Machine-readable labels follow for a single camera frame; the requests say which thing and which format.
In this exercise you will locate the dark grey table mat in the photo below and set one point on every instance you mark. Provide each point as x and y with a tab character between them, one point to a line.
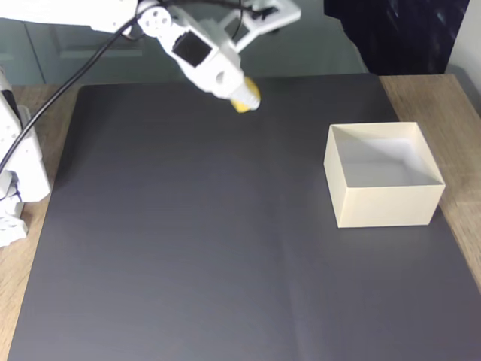
225	263

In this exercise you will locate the pale green panelled door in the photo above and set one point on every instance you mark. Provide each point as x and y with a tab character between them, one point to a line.
37	56

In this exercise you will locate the yellow cube block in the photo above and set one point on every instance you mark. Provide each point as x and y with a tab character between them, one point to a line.
241	107

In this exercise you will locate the white open cardboard box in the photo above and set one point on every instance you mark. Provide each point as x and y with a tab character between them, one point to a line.
387	207

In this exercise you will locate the black camera module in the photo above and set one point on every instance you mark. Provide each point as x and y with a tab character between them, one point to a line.
265	12

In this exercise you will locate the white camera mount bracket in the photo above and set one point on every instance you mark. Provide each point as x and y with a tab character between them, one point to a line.
285	17

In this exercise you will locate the black hanging cloth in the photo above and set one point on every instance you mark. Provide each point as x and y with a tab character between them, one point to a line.
394	37

